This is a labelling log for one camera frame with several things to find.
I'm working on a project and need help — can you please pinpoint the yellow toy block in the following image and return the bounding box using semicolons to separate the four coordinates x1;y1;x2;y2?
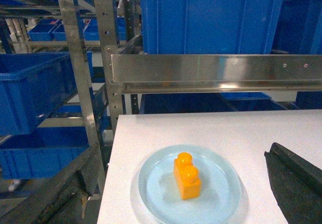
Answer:
173;152;201;200

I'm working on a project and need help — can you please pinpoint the blue bin lower left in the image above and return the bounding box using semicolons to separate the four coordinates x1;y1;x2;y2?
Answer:
1;127;89;179

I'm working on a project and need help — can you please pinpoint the stainless steel shelf rail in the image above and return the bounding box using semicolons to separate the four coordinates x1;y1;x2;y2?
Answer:
111;54;321;93

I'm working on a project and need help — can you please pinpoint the steel rack upright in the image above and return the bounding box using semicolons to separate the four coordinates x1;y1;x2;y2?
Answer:
57;0;106;197

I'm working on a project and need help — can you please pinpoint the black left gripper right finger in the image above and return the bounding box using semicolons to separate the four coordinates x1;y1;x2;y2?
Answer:
264;142;321;223

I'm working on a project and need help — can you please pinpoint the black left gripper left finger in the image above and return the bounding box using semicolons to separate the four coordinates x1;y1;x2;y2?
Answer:
1;144;99;223

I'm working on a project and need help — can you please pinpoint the light blue plate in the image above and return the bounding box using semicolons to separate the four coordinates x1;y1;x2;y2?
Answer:
138;145;242;223

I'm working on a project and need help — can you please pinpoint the large blue bin behind rail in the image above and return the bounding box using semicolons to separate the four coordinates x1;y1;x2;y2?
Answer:
140;0;283;54

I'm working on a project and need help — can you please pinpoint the blue bin left shelf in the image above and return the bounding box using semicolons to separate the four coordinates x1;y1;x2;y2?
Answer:
0;51;93;136

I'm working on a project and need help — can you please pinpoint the blue bin right of rail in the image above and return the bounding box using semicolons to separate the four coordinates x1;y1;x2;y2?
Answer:
272;0;321;55

